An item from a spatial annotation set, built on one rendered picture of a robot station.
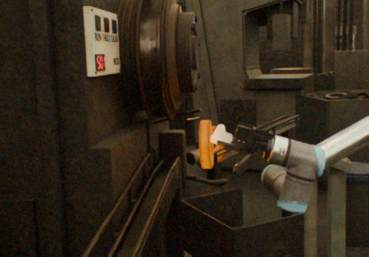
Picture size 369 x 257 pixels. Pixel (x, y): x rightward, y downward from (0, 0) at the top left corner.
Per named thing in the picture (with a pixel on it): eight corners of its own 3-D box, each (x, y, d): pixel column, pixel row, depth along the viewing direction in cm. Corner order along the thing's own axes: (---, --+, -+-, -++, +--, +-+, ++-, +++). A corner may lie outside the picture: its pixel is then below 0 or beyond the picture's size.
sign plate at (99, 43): (87, 76, 123) (82, 6, 121) (114, 73, 149) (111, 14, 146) (95, 76, 123) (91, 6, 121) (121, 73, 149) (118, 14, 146)
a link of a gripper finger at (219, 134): (207, 121, 148) (235, 128, 148) (202, 139, 150) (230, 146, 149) (205, 122, 145) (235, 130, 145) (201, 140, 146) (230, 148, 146)
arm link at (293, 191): (293, 206, 156) (303, 170, 155) (310, 219, 145) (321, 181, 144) (268, 201, 154) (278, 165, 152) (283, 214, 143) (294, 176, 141)
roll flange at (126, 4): (111, 129, 149) (102, -24, 143) (143, 111, 195) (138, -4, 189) (142, 129, 148) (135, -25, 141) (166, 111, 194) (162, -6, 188)
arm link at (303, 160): (321, 182, 142) (331, 150, 141) (280, 171, 143) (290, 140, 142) (316, 176, 151) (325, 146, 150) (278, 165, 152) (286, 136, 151)
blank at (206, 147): (197, 128, 140) (208, 128, 140) (201, 114, 155) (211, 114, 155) (200, 176, 145) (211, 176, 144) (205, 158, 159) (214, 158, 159)
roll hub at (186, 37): (177, 96, 155) (174, 9, 151) (187, 90, 182) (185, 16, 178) (194, 96, 154) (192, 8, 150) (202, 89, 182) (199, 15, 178)
